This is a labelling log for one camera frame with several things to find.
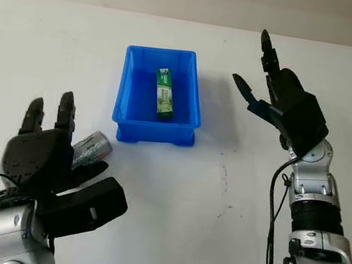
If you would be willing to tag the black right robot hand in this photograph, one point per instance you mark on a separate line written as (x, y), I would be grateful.
(287, 86)

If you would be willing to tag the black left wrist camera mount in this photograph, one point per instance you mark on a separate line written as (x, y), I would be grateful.
(90, 205)

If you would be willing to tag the green toothpaste box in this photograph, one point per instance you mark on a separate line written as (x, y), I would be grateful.
(165, 96)

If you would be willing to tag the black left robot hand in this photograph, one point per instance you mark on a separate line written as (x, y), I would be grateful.
(34, 156)

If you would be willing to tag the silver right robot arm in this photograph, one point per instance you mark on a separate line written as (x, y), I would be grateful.
(318, 228)

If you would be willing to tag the silver purple pack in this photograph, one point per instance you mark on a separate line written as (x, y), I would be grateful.
(93, 147)

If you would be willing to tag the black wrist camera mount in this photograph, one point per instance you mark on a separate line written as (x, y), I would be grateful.
(307, 126)
(90, 205)

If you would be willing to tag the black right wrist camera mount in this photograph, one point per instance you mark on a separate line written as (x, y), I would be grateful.
(307, 126)

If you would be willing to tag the blue plastic tray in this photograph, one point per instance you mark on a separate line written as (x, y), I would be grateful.
(134, 98)

